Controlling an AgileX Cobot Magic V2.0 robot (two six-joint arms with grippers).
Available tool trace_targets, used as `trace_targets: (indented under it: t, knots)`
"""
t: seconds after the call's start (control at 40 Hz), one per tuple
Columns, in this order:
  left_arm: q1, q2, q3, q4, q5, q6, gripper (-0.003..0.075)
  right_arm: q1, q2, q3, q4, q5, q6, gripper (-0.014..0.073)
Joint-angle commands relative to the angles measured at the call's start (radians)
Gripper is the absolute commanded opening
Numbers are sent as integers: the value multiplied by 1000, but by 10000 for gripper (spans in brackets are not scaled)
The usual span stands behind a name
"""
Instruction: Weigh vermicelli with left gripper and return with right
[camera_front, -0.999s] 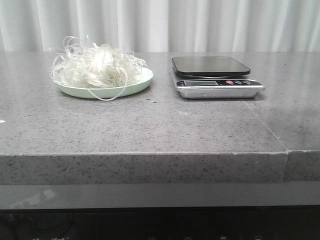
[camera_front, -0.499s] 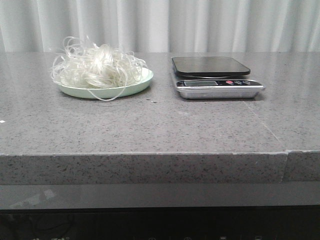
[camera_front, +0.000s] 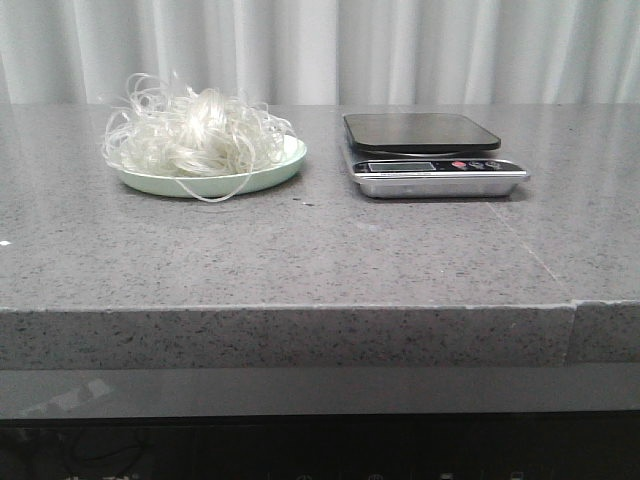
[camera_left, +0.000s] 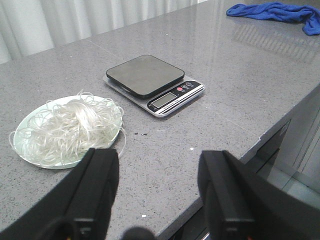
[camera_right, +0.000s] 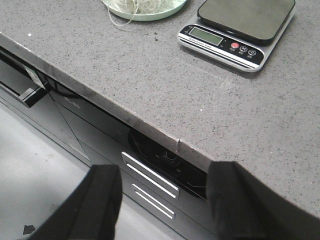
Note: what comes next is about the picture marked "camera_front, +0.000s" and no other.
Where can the white vermicelli bundle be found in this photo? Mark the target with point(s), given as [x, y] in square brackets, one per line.
[165, 128]

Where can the silver black kitchen scale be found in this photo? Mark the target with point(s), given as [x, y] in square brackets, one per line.
[426, 155]

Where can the mint green plate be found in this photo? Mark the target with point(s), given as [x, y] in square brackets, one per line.
[221, 186]

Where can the white pleated curtain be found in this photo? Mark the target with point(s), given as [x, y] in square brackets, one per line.
[327, 52]

